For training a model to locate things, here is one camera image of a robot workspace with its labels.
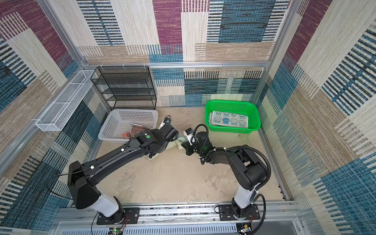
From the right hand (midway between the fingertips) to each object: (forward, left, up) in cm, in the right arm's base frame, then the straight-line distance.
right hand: (183, 145), depth 92 cm
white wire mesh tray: (+4, +59, +28) cm, 66 cm away
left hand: (-2, +11, +16) cm, 19 cm away
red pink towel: (+15, +34, -2) cm, 37 cm away
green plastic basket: (+31, -46, 0) cm, 55 cm away
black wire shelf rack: (+44, +42, +12) cm, 62 cm away
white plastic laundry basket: (+21, +45, -5) cm, 50 cm away
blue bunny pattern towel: (+23, -33, -3) cm, 40 cm away
